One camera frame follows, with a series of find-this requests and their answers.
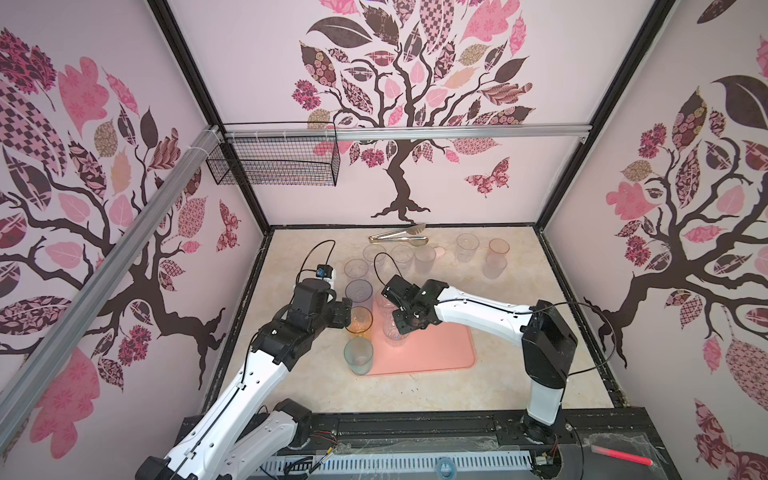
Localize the clear faceted glass front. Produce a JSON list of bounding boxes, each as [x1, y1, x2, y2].
[[382, 316, 408, 347]]

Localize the yellow amber glass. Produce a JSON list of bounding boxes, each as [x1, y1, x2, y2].
[[346, 306, 374, 338]]

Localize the blue tall cup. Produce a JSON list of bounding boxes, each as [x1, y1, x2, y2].
[[345, 278, 373, 306]]

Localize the green tall cup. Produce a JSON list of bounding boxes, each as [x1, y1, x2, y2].
[[343, 337, 374, 376]]

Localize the pink transparent cup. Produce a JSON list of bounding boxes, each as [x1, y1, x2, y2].
[[487, 238, 510, 258]]

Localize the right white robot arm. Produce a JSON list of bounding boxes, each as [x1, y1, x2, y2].
[[382, 275, 578, 427]]

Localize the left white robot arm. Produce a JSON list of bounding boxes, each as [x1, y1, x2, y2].
[[135, 264, 352, 479]]

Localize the pink tray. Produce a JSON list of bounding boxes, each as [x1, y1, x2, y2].
[[369, 300, 476, 376]]

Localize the metal tongs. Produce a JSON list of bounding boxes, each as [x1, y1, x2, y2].
[[368, 224, 429, 247]]

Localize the pink marker pen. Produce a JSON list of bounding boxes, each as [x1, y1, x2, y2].
[[590, 445, 653, 467]]

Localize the black wire basket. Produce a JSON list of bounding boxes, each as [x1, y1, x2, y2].
[[206, 120, 341, 187]]

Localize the white slotted cable duct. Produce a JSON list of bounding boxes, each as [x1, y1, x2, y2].
[[255, 451, 532, 479]]

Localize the aluminium rail back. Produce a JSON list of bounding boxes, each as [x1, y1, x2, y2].
[[225, 124, 592, 142]]

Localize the aluminium rail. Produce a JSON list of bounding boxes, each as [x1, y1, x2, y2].
[[225, 124, 592, 142], [1, 125, 221, 448]]

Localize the aluminium rail left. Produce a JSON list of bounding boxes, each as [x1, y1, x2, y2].
[[1, 125, 221, 448]]

